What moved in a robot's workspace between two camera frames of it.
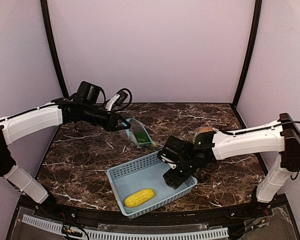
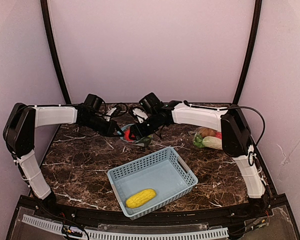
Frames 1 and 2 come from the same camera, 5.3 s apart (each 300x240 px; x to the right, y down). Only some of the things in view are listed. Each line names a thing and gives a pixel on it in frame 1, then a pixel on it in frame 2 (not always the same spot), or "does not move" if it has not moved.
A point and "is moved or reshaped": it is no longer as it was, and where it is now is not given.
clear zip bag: [138, 132] is moved or reshaped
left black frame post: [49, 26] does not move
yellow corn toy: [139, 197] does not move
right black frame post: [253, 37] does not move
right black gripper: [173, 178] -> [140, 128]
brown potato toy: [202, 129] does not move
